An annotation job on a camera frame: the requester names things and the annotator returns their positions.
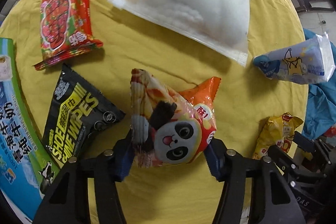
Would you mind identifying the yellow panda snack bag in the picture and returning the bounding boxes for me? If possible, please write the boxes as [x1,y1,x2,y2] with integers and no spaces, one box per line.
[252,112,303,160]

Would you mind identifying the black shoe wipes pack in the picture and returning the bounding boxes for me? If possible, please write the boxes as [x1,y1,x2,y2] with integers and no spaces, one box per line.
[42,64,125,166]

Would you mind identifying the orange panda snack bag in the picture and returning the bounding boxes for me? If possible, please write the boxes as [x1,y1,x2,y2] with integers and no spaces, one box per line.
[130,69,221,168]

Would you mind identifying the red floral wipes pack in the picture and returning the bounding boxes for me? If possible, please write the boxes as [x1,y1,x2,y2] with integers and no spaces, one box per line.
[34,0,103,71]

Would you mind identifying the cardboard milk box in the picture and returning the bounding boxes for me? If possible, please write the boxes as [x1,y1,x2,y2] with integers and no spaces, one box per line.
[0,38,59,223]

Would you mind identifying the teal cloth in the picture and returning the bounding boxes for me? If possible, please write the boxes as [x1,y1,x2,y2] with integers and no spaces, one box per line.
[301,28,336,140]

